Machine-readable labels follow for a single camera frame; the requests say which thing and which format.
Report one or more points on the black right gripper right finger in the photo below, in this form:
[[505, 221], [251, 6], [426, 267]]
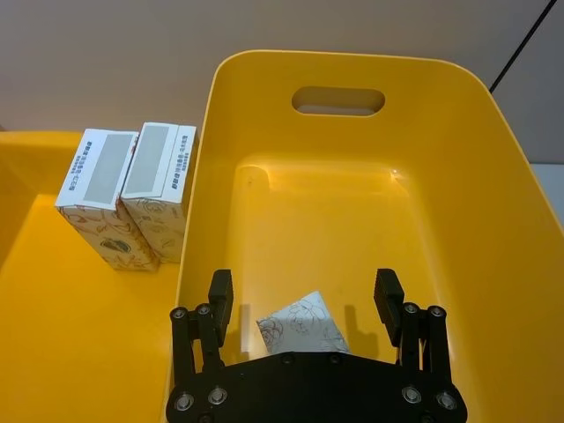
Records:
[[387, 295]]

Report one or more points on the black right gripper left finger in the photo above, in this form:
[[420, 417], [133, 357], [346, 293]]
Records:
[[219, 296]]

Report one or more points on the white box with floral print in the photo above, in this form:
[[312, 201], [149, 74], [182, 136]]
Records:
[[304, 324], [94, 176], [154, 172]]

